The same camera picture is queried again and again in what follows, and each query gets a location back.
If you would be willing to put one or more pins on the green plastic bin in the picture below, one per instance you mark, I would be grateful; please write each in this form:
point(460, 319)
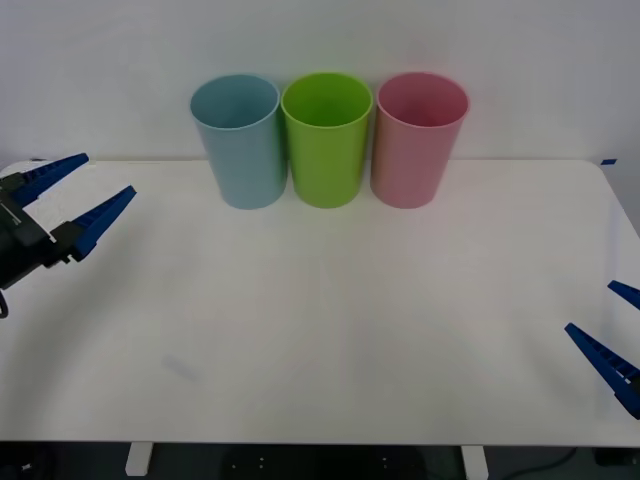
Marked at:
point(325, 160)

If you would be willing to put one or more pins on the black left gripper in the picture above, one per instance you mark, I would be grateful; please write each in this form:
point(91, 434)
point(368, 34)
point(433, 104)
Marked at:
point(20, 245)

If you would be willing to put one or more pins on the white table leg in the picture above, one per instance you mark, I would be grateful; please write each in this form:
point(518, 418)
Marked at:
point(138, 459)
point(475, 462)

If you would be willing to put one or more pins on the pink plastic bin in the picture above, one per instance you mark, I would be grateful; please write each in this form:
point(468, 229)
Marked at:
point(412, 160)

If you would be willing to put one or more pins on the pale blue plastic bin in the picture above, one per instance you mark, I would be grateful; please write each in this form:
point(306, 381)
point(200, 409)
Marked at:
point(245, 160)

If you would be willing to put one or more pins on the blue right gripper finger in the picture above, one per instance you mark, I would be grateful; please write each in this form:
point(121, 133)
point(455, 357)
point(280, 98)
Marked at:
point(627, 294)
point(607, 362)

